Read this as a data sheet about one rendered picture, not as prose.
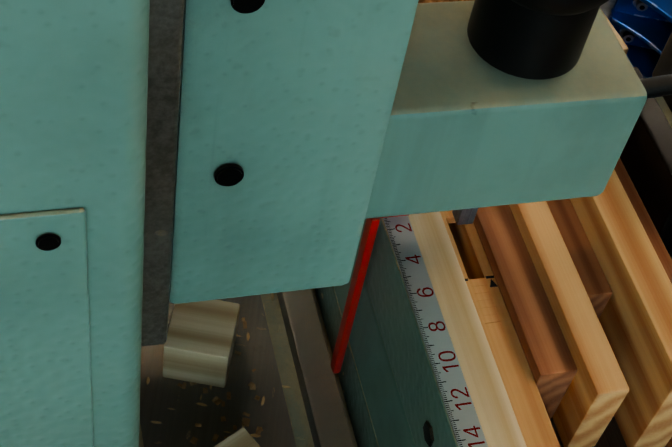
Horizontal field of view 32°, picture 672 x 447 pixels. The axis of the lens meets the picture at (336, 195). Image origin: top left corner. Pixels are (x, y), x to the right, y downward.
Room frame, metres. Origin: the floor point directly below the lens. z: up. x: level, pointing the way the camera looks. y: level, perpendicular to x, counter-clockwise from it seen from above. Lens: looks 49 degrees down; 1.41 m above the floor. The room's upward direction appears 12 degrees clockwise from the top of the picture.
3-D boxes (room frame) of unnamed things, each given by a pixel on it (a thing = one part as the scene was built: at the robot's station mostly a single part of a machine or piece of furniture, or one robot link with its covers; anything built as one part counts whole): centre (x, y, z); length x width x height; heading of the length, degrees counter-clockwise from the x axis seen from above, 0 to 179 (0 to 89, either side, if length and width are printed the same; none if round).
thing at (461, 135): (0.40, -0.05, 1.03); 0.14 x 0.07 x 0.09; 112
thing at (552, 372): (0.41, -0.09, 0.92); 0.19 x 0.02 x 0.05; 22
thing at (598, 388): (0.41, -0.11, 0.93); 0.20 x 0.02 x 0.06; 22
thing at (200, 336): (0.39, 0.06, 0.82); 0.04 x 0.04 x 0.03; 2
